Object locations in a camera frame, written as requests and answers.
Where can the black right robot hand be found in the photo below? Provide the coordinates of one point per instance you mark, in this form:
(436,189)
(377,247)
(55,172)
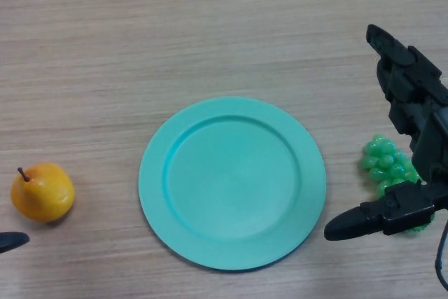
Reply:
(407,206)

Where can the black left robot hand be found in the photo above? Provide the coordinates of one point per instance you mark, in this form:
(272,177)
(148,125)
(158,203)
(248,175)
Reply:
(12,240)

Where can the yellow pear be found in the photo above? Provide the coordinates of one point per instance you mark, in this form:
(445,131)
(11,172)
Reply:
(42,194)

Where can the teal round plate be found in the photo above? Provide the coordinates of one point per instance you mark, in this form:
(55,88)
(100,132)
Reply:
(232,185)

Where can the green grape bunch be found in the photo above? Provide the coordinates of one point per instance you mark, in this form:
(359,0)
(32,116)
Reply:
(379,155)

